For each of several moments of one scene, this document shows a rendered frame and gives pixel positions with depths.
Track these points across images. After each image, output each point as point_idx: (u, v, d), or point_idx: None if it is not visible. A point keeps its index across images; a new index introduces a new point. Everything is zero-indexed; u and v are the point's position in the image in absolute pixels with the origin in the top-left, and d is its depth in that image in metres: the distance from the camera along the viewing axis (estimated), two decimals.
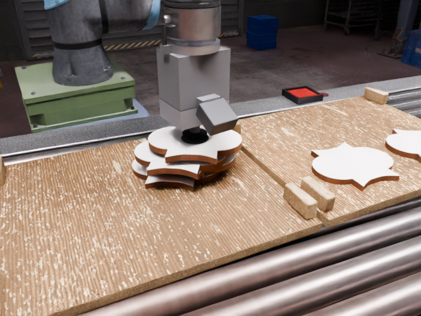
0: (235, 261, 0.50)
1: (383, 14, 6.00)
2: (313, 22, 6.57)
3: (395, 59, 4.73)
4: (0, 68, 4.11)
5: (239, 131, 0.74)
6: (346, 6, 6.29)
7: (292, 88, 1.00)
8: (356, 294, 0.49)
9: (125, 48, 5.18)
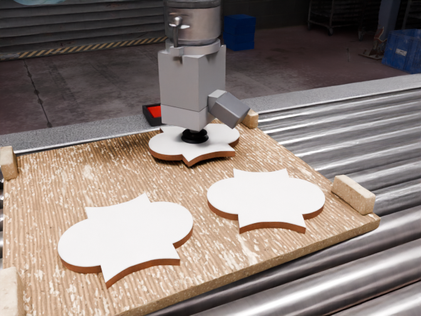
0: None
1: (368, 13, 5.78)
2: (297, 22, 6.35)
3: (376, 60, 4.51)
4: None
5: (11, 173, 0.52)
6: (331, 5, 6.07)
7: (157, 103, 0.79)
8: None
9: (96, 49, 4.96)
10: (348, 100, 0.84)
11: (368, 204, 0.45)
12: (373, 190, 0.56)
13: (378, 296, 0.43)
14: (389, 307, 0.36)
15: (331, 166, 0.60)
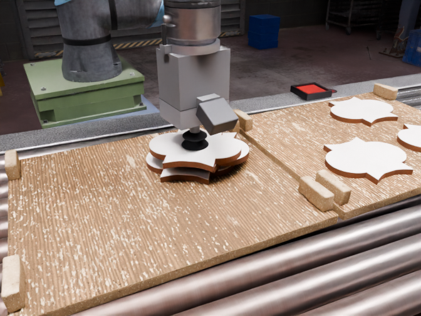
0: (252, 252, 0.50)
1: (384, 13, 6.00)
2: (314, 22, 6.57)
3: (397, 58, 4.73)
4: (2, 68, 4.11)
5: (250, 126, 0.74)
6: (348, 6, 6.29)
7: (301, 84, 1.01)
8: (373, 286, 0.49)
9: (127, 47, 5.18)
10: None
11: None
12: None
13: None
14: None
15: None
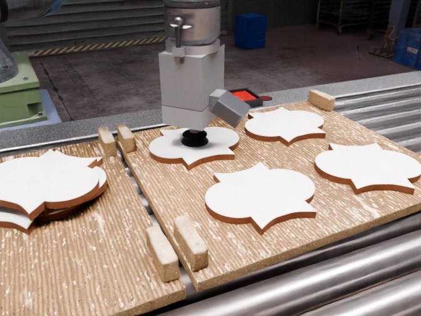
0: None
1: (376, 12, 5.85)
2: (305, 21, 6.42)
3: (387, 58, 4.57)
4: None
5: (132, 147, 0.58)
6: (339, 5, 6.13)
7: (230, 90, 0.85)
8: None
9: (109, 47, 5.02)
10: (403, 88, 0.90)
11: None
12: None
13: None
14: None
15: (408, 143, 0.66)
